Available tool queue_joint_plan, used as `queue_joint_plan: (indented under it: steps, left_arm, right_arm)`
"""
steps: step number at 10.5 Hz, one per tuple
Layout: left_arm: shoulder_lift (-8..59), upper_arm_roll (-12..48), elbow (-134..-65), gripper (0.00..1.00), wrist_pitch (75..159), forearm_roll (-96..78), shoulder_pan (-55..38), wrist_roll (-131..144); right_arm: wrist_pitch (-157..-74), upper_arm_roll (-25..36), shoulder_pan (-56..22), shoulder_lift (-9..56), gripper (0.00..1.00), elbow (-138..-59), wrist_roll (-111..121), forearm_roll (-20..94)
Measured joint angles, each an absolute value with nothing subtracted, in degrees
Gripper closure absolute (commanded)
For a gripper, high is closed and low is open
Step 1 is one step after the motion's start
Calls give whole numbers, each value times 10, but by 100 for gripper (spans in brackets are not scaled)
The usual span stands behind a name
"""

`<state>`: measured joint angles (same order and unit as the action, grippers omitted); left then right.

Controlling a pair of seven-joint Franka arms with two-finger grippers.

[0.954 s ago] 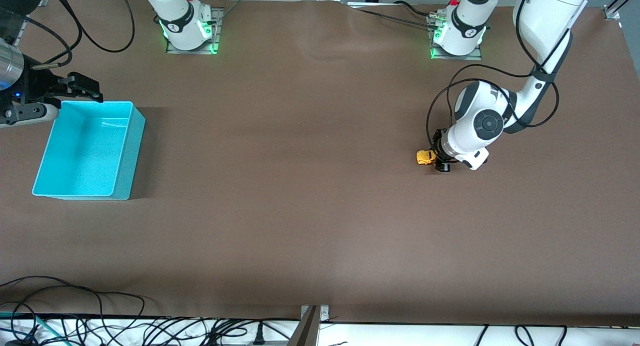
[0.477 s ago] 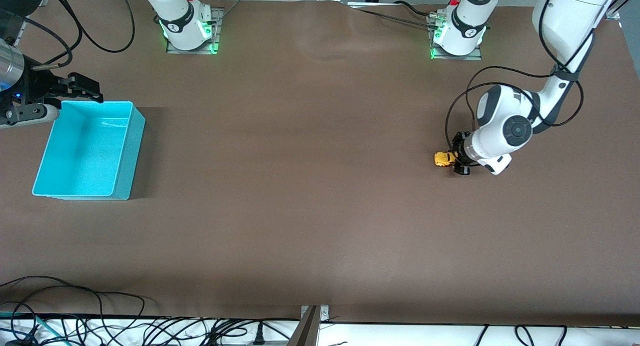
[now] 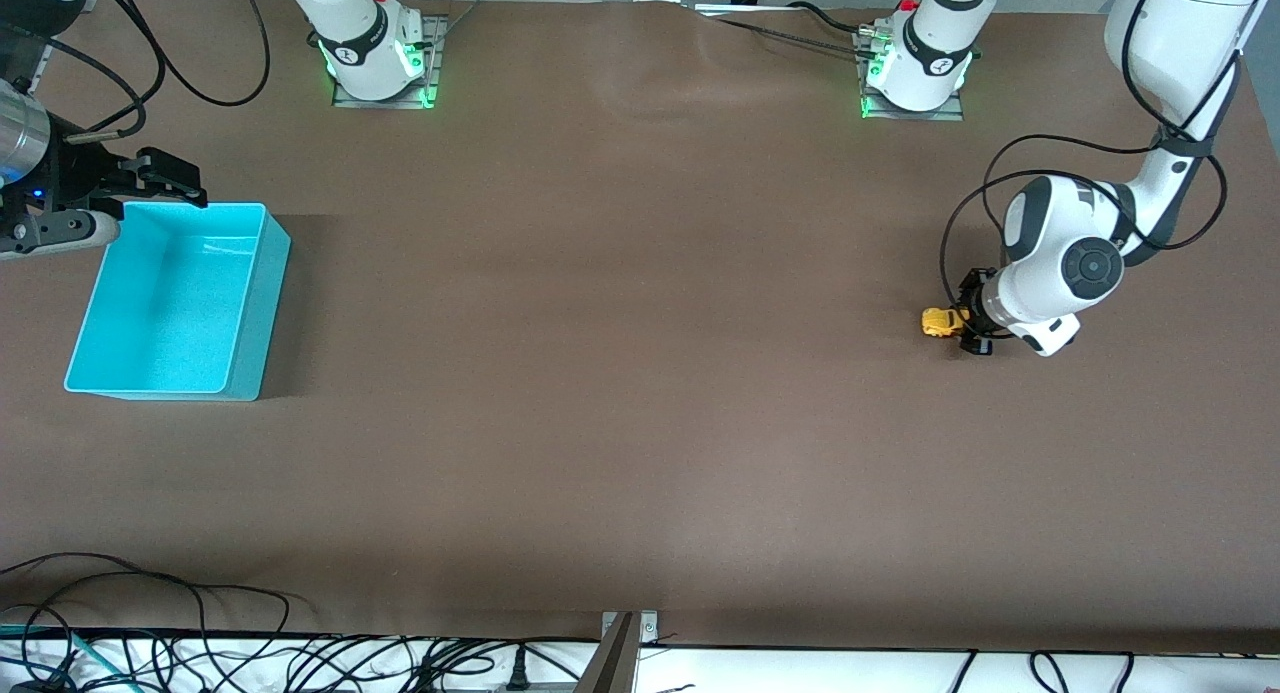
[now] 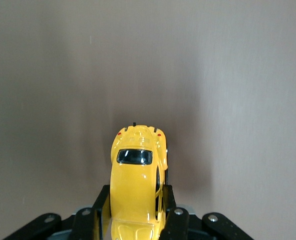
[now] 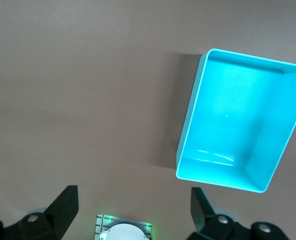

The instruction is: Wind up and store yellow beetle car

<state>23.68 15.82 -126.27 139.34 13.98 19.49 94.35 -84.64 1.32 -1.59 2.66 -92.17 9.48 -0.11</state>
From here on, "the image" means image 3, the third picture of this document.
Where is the teal cable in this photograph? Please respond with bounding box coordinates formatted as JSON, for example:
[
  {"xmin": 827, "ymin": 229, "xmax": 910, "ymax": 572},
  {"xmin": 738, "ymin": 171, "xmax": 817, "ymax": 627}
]
[{"xmin": 0, "ymin": 623, "xmax": 106, "ymax": 686}]

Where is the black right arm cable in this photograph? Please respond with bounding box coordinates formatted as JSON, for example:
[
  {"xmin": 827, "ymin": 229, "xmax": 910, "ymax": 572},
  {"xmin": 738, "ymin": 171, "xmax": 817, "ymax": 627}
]
[{"xmin": 95, "ymin": 0, "xmax": 271, "ymax": 107}]

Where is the brown table cover sheet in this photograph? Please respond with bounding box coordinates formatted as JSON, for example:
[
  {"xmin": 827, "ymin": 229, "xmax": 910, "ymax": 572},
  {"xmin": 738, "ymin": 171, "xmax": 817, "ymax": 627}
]
[{"xmin": 0, "ymin": 0, "xmax": 1280, "ymax": 654}]

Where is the grey metal bracket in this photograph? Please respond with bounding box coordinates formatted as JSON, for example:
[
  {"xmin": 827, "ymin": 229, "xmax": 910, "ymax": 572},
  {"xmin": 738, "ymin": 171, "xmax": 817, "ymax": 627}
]
[{"xmin": 600, "ymin": 610, "xmax": 661, "ymax": 646}]

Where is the dark diagonal pole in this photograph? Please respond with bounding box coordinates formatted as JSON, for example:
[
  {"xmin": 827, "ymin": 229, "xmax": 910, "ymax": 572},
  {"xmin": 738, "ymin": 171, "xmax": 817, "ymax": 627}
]
[{"xmin": 575, "ymin": 613, "xmax": 638, "ymax": 693}]

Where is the thin grey base cable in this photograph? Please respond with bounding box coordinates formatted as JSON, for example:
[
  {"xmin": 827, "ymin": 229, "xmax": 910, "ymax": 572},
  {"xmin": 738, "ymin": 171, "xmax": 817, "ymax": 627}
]
[{"xmin": 695, "ymin": 3, "xmax": 881, "ymax": 54}]

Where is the turquoise plastic bin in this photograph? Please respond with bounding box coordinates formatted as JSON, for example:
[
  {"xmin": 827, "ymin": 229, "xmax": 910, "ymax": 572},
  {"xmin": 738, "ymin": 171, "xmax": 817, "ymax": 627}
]
[{"xmin": 63, "ymin": 201, "xmax": 293, "ymax": 403}]

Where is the thin right arm cable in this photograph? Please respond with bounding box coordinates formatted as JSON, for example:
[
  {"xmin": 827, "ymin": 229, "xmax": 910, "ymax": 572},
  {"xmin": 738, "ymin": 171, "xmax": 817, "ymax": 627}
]
[{"xmin": 0, "ymin": 23, "xmax": 166, "ymax": 142}]

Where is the thick black base cable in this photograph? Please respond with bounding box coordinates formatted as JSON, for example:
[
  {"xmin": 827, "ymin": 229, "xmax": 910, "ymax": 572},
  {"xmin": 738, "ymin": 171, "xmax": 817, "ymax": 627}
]
[{"xmin": 785, "ymin": 0, "xmax": 873, "ymax": 36}]

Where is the black cable bundle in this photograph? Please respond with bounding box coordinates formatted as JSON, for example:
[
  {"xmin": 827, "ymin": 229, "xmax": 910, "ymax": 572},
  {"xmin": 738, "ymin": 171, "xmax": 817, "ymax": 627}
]
[{"xmin": 290, "ymin": 633, "xmax": 601, "ymax": 693}]

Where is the long black looping cable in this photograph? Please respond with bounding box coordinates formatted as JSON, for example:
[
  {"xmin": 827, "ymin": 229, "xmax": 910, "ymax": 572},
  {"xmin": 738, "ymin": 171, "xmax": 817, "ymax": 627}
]
[{"xmin": 0, "ymin": 551, "xmax": 293, "ymax": 693}]

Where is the short black looped cable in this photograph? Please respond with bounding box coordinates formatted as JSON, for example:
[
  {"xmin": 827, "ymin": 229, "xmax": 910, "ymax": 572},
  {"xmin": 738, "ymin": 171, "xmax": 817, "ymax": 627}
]
[{"xmin": 1030, "ymin": 651, "xmax": 1073, "ymax": 693}]

